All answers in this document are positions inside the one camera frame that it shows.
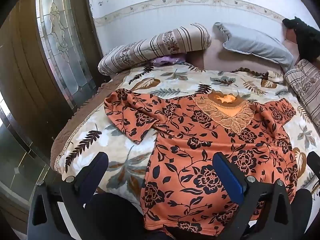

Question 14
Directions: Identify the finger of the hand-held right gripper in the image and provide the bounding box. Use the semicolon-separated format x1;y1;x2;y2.
307;151;320;181

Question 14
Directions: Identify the purple cloth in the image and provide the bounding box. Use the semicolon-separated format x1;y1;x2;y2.
149;56;186;67

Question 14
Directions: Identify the wooden door with leaded glass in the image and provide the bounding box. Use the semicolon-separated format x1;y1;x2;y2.
0;0;104;230

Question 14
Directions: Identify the orange floral shirt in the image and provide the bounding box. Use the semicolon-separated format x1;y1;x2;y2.
104;89;299;237

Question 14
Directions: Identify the grey frilled pillow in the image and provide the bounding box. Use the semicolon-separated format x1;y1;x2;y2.
213;22;294;72

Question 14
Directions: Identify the leaf print blanket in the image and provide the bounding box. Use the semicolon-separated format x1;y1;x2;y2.
50;61;320;205

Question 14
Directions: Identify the person's dark clothing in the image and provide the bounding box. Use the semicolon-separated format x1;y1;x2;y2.
84;192;180;240

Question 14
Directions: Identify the black cloth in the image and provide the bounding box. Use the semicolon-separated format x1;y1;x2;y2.
282;16;320;63

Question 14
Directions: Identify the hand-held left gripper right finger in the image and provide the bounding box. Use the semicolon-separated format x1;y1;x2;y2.
212;152;295;240

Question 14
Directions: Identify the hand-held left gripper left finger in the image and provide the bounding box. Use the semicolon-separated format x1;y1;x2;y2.
27;152;109;240

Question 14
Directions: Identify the striped floral pillow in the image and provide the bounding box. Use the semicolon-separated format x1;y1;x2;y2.
284;59;320;128

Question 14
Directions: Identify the long striped bolster pillow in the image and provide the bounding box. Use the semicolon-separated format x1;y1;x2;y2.
97;23;212;75

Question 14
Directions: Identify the brown bed sheet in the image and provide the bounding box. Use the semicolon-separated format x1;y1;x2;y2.
185;41;288;74

